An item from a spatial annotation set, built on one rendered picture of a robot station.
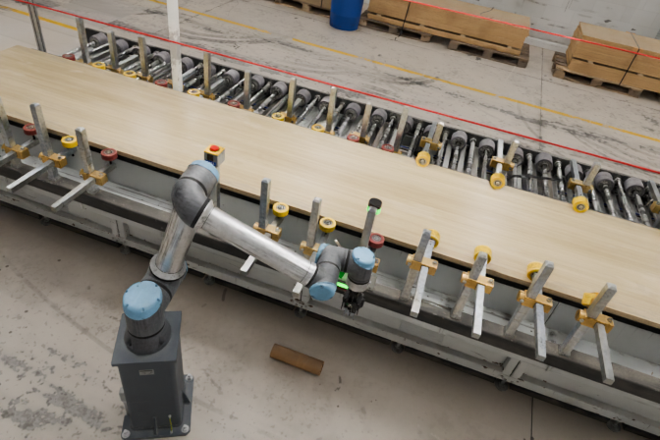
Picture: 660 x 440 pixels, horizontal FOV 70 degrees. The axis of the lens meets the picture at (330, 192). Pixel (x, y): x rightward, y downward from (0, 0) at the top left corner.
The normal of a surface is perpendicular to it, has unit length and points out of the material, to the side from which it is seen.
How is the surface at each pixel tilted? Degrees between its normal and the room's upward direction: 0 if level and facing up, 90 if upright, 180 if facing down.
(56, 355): 0
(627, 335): 90
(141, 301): 5
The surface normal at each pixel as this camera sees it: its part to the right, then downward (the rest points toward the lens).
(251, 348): 0.14, -0.78
